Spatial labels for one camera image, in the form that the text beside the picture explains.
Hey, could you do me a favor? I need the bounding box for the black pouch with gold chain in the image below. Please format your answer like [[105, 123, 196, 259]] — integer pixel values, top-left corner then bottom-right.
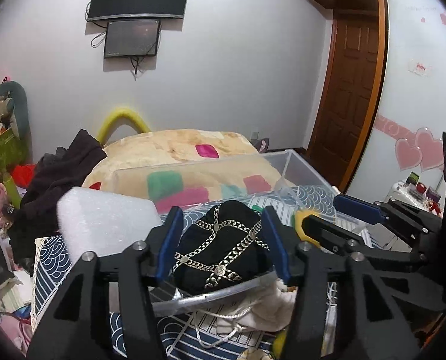
[[172, 200, 272, 296]]

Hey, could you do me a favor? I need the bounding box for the white drawstring cloth bag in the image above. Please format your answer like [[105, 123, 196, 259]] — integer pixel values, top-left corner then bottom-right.
[[191, 280, 299, 350]]

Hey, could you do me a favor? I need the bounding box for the white foam block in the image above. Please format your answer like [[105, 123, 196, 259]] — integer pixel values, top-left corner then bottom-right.
[[56, 187, 162, 263]]

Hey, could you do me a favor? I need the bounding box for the yellow soft toy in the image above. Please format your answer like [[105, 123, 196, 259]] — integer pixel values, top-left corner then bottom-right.
[[271, 329, 287, 359]]

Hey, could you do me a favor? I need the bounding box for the clear plastic storage box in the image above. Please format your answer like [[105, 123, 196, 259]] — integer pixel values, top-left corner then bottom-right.
[[108, 150, 363, 316]]

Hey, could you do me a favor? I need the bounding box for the beige blanket with coloured patches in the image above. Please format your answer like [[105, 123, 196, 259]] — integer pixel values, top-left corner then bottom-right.
[[82, 129, 281, 214]]

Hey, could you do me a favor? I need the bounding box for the brown wooden door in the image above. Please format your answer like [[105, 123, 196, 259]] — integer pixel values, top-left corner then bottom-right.
[[308, 12, 379, 190]]

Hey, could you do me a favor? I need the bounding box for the blue patterned bed cover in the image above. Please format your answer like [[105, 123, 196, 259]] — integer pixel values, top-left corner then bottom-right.
[[32, 185, 337, 359]]

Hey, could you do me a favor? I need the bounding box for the white wardrobe with pink hearts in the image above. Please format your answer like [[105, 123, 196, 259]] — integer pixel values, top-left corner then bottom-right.
[[347, 0, 446, 202]]

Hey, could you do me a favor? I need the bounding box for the yellow foam tube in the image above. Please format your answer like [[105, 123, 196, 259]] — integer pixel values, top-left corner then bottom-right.
[[96, 106, 151, 146]]

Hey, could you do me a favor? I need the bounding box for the black clothes pile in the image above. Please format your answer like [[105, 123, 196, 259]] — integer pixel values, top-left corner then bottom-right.
[[7, 129, 106, 271]]

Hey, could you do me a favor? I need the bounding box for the green box with toys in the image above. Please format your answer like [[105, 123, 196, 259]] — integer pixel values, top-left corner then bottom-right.
[[0, 129, 28, 174]]

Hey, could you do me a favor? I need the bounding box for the grey green plush cushion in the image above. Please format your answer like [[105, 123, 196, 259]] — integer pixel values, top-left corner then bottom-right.
[[0, 80, 30, 141]]

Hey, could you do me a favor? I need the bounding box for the small dark wall monitor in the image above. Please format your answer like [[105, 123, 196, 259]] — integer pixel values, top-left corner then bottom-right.
[[103, 19, 160, 59]]

